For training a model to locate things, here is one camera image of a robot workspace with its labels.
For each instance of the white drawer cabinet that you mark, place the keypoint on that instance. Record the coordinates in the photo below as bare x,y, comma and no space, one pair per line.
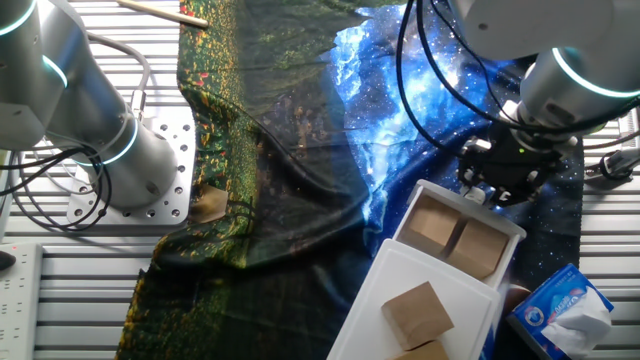
400,270

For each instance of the pale wooden stick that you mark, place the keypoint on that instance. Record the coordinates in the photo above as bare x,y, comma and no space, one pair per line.
160,13

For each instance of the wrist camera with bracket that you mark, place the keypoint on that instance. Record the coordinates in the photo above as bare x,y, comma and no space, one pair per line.
477,145

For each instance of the brown tape patch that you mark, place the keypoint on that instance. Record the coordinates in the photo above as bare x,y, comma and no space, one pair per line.
207,202

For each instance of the blue tissue pack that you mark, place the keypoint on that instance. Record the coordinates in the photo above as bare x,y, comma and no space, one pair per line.
550,305

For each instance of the brown wooden cube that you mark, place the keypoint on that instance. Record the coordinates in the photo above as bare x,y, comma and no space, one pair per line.
416,315
424,352
431,225

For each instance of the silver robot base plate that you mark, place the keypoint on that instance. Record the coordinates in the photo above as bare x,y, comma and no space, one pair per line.
175,150

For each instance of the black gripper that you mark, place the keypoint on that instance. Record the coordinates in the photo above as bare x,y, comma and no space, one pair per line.
515,167

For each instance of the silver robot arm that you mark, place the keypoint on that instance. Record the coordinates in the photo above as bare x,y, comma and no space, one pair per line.
550,25

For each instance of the black plug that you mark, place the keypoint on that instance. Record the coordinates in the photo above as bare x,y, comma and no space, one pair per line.
6,260

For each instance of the white power strip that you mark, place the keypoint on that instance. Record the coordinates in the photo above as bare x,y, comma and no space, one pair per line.
20,300

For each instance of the galaxy and meadow print cloth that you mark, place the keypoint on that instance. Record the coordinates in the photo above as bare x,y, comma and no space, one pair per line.
300,225

